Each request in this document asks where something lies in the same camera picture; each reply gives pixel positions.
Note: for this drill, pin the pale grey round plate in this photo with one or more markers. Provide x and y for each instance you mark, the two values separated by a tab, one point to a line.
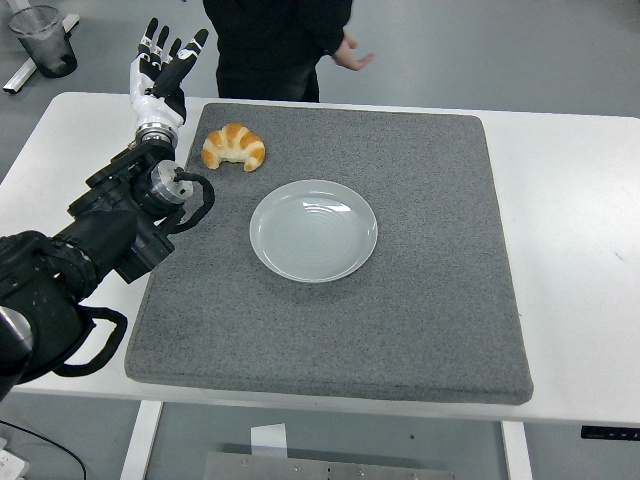
313	232

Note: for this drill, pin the black table control panel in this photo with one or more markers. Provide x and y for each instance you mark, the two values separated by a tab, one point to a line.
610	433

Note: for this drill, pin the white power strip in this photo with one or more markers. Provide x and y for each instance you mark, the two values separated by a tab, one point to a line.
11	462

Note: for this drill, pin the white metal stand base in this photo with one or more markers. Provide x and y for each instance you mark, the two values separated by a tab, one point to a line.
17	77

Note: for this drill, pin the white paper piece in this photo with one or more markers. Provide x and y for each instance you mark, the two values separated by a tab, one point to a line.
269	439

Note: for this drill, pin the grey bin with plastic bag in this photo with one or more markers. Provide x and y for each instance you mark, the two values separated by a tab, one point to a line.
45	45

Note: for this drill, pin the golden croissant bread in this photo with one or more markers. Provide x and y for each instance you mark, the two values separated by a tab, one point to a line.
235	142

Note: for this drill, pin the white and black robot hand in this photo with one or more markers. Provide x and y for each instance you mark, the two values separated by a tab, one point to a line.
155	107

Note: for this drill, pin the person's hand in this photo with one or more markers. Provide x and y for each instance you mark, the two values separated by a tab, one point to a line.
352	55

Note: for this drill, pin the grey metal plate with screws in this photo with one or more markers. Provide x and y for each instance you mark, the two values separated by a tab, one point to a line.
325	467

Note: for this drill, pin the person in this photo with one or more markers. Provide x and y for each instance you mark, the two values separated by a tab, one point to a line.
270	45

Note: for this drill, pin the white table leg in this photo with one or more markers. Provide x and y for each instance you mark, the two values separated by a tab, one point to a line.
140	440
517	452

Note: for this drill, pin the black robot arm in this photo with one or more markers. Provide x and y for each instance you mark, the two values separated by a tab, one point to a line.
100	230

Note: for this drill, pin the grey felt mat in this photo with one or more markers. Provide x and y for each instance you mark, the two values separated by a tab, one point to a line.
350	340

